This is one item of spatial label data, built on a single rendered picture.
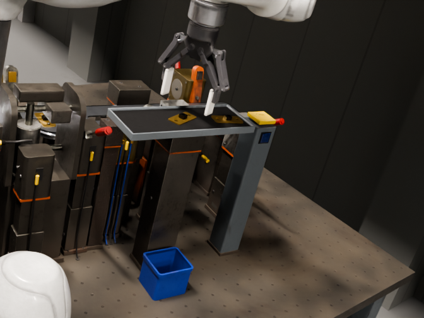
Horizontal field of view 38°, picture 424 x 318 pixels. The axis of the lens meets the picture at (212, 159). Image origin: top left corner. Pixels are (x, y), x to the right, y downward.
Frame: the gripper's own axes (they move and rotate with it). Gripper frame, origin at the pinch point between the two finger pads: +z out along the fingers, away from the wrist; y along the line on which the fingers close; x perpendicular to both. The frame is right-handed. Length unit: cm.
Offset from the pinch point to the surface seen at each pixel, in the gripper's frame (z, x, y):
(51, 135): 21.4, 11.8, 31.9
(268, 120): 5.4, -22.4, -14.3
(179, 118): 5.1, 1.4, 0.0
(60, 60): 121, -231, 249
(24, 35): 121, -245, 304
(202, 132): 5.6, 1.6, -7.5
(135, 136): 5.4, 18.9, 0.6
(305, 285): 51, -27, -39
